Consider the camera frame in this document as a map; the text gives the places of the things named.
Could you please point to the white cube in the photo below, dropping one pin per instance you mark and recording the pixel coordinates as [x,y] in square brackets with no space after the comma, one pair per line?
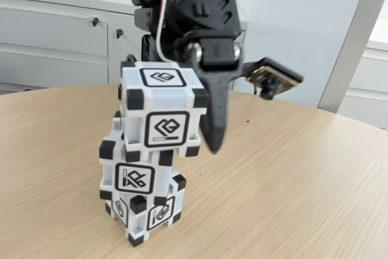
[169,95]
[160,215]
[135,177]

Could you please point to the black round clamp knob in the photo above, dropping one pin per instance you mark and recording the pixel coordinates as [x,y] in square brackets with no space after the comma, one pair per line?
[130,58]

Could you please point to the white cube, S-shaped symbol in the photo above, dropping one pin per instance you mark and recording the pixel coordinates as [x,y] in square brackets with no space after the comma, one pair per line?
[160,215]

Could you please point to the black cabinet door key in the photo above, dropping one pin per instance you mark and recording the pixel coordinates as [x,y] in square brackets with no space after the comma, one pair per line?
[95,22]
[119,33]

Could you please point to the white drawer cabinet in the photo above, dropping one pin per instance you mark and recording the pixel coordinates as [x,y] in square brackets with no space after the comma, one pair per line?
[373,89]

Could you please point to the white cabinet with doors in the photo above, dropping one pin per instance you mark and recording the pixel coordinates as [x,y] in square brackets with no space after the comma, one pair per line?
[45,43]

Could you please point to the gripper-mounted camera module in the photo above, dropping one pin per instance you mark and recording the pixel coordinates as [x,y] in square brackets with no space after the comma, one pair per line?
[272,74]

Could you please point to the grey metal frame post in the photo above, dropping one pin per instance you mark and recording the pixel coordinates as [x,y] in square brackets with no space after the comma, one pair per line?
[354,43]

